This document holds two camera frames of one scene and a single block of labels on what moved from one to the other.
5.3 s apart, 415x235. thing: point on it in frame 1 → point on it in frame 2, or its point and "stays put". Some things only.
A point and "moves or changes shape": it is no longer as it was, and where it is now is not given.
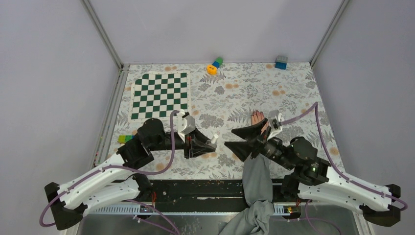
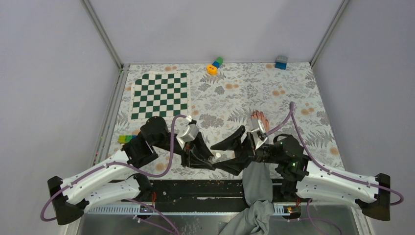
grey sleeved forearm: [258, 189] stays put
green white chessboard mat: [155, 94] stays put
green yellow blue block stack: [123, 139] stays put
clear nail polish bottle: [214, 145] moves or changes shape
